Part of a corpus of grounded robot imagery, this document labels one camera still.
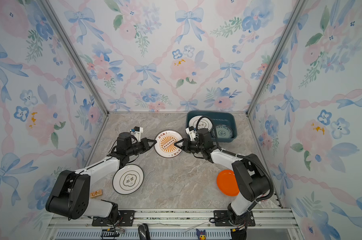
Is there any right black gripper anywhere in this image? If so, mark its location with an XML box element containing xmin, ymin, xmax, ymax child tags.
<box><xmin>174</xmin><ymin>138</ymin><xmax>205</xmax><ymax>153</ymax></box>

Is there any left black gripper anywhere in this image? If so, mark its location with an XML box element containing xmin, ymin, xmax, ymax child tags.
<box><xmin>127</xmin><ymin>138</ymin><xmax>157</xmax><ymax>157</ymax></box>

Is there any sunburst plate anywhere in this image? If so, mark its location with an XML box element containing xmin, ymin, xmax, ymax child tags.
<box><xmin>154</xmin><ymin>130</ymin><xmax>183</xmax><ymax>159</ymax></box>

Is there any white plate flower outline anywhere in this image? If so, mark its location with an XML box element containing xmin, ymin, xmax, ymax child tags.
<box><xmin>188</xmin><ymin>116</ymin><xmax>213</xmax><ymax>132</ymax></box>
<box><xmin>113</xmin><ymin>165</ymin><xmax>144</xmax><ymax>195</ymax></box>

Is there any blue patterned green plate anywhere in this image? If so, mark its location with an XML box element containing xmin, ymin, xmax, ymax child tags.
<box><xmin>212</xmin><ymin>124</ymin><xmax>234</xmax><ymax>139</ymax></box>

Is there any orange plate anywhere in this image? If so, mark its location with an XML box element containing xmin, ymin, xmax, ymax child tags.
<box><xmin>217</xmin><ymin>170</ymin><xmax>240</xmax><ymax>197</ymax></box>

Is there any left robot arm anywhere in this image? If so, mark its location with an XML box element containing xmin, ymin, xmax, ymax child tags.
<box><xmin>45</xmin><ymin>130</ymin><xmax>157</xmax><ymax>225</ymax></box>

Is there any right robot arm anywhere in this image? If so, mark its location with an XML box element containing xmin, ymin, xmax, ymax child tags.
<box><xmin>174</xmin><ymin>127</ymin><xmax>274</xmax><ymax>226</ymax></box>

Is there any teal plastic bin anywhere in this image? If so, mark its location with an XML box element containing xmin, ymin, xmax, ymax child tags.
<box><xmin>185</xmin><ymin>110</ymin><xmax>239</xmax><ymax>143</ymax></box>

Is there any orange triangular scrap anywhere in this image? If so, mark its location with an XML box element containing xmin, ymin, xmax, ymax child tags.
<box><xmin>90</xmin><ymin>190</ymin><xmax>103</xmax><ymax>199</ymax></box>

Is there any small blue toy figure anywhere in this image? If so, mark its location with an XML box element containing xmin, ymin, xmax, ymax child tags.
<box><xmin>196</xmin><ymin>229</ymin><xmax>207</xmax><ymax>240</ymax></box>

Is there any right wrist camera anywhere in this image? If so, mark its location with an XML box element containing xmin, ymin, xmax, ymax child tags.
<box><xmin>186</xmin><ymin>126</ymin><xmax>197</xmax><ymax>141</ymax></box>

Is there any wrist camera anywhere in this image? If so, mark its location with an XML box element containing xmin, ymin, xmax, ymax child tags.
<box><xmin>130</xmin><ymin>127</ymin><xmax>144</xmax><ymax>142</ymax></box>
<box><xmin>186</xmin><ymin>126</ymin><xmax>197</xmax><ymax>141</ymax></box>

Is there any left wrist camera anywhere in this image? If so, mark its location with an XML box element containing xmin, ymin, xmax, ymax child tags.
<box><xmin>130</xmin><ymin>127</ymin><xmax>144</xmax><ymax>142</ymax></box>

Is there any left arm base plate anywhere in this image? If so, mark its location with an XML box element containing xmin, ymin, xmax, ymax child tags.
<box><xmin>92</xmin><ymin>210</ymin><xmax>136</xmax><ymax>227</ymax></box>

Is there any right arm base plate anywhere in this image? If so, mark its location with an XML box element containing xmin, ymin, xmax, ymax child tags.
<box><xmin>210</xmin><ymin>210</ymin><xmax>256</xmax><ymax>228</ymax></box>

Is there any aluminium rail frame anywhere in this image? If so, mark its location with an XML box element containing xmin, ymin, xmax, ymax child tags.
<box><xmin>43</xmin><ymin>209</ymin><xmax>303</xmax><ymax>240</ymax></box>

